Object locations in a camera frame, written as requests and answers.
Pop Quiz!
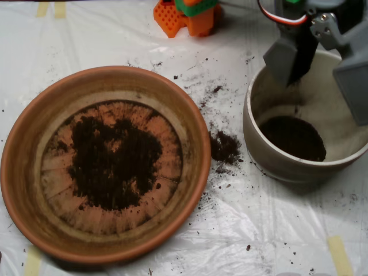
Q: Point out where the red white servo cable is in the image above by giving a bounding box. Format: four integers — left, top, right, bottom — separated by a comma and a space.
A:
256, 0, 310, 26

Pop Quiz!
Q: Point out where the spilled soil pile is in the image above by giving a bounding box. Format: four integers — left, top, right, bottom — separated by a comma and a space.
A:
209, 131, 242, 166

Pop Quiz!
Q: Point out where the beige masking tape strip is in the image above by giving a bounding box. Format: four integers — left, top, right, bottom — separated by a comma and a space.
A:
24, 246, 44, 276
36, 2, 49, 18
54, 2, 67, 20
327, 235, 354, 276

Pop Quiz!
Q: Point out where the terracotta clay bowl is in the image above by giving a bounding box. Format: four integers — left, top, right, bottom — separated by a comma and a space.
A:
0, 65, 213, 265

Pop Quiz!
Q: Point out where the dark soil heap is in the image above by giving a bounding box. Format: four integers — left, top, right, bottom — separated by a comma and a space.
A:
67, 114, 163, 210

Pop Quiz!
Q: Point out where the clear plastic cover sheet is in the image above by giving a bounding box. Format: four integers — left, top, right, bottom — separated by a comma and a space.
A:
0, 1, 368, 276

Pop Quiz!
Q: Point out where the orange green robot base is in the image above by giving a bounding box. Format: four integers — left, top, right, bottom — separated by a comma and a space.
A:
153, 0, 223, 39

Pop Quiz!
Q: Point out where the white ceramic pot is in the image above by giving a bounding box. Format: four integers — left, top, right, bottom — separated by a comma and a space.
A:
243, 48, 368, 185

